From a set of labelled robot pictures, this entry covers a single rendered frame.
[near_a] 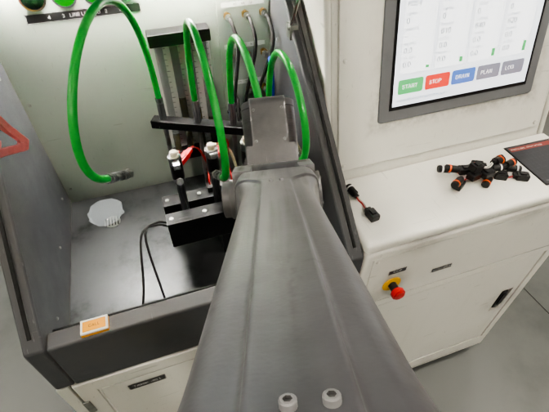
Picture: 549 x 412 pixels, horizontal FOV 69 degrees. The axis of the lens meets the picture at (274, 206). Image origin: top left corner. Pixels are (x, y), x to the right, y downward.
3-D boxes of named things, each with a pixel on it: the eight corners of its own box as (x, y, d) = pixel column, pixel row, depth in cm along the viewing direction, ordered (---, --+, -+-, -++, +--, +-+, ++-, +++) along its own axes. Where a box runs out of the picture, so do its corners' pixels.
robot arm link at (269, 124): (223, 221, 34) (323, 210, 34) (208, 85, 34) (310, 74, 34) (237, 213, 46) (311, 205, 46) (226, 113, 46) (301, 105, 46)
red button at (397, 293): (388, 305, 100) (392, 293, 97) (380, 292, 103) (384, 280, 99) (406, 298, 101) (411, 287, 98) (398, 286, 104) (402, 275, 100)
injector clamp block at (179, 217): (178, 265, 102) (167, 225, 91) (171, 236, 109) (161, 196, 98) (302, 232, 110) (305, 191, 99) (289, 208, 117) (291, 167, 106)
